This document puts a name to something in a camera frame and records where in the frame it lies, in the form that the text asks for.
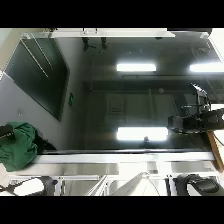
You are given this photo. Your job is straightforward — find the green T-shirt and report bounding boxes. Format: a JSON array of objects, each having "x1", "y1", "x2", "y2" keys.
[{"x1": 0, "y1": 121, "x2": 39, "y2": 173}]

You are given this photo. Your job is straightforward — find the silver frame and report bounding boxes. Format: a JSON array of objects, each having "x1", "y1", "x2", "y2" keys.
[{"x1": 0, "y1": 28, "x2": 224, "y2": 197}]

